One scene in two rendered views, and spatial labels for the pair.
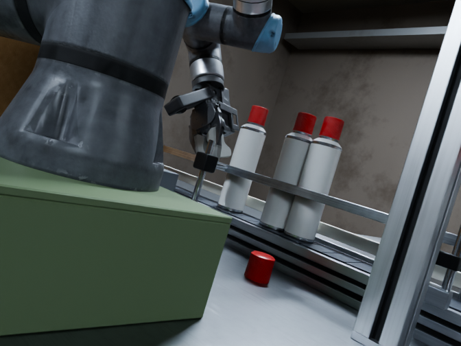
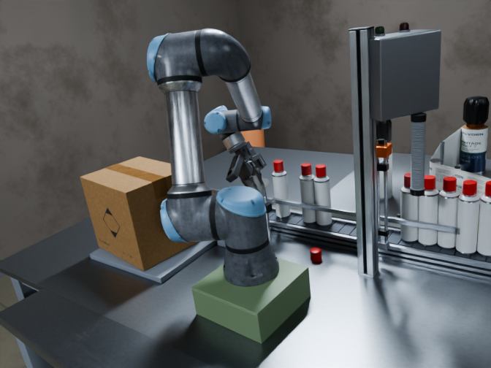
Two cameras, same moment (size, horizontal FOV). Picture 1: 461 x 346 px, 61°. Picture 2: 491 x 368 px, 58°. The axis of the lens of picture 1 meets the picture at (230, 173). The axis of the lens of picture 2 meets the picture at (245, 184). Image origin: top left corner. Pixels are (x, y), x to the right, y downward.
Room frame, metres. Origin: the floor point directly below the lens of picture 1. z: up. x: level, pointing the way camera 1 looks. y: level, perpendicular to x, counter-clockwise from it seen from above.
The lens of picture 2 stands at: (-0.67, 0.18, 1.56)
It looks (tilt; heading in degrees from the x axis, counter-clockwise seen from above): 21 degrees down; 357
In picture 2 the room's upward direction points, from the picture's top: 7 degrees counter-clockwise
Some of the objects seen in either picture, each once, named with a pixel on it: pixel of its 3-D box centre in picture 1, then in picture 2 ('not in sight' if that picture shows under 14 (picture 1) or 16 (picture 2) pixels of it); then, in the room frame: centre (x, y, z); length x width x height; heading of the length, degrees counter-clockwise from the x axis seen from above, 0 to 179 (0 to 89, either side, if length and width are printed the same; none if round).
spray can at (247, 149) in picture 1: (245, 158); (280, 188); (0.76, -0.02, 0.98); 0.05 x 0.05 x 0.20
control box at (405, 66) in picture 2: not in sight; (397, 74); (0.41, -0.29, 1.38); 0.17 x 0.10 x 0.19; 104
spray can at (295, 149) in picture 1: (290, 171); (307, 193); (0.69, -0.10, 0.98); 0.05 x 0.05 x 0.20
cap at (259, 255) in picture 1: (260, 266); (316, 254); (0.52, -0.07, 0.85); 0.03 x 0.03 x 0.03
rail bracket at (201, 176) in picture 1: (206, 187); (270, 216); (0.70, 0.03, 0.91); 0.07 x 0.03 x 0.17; 139
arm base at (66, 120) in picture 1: (93, 118); (249, 254); (0.37, 0.14, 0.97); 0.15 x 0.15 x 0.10
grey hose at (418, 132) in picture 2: not in sight; (417, 155); (0.36, -0.32, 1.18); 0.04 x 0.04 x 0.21
